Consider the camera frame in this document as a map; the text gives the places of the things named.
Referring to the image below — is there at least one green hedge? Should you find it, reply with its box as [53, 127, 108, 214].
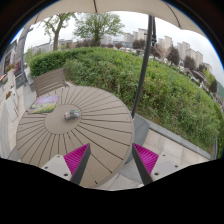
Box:
[29, 47, 224, 152]

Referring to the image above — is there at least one grey slatted outdoor chair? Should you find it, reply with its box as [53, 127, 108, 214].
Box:
[34, 68, 67, 96]

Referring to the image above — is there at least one round slatted outdoor table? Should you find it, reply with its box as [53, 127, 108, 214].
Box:
[16, 86, 134, 188]

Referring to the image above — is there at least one black green computer mouse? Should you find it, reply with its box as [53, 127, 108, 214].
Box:
[64, 110, 80, 121]

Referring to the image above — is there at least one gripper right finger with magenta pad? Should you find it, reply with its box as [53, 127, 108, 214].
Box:
[132, 143, 180, 185]

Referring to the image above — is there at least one beige patio umbrella canopy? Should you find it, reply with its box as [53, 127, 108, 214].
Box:
[25, 0, 205, 36]

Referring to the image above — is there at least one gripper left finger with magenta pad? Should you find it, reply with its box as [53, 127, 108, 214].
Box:
[42, 144, 91, 185]

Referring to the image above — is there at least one black umbrella pole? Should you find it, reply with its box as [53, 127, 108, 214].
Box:
[131, 15, 156, 117]

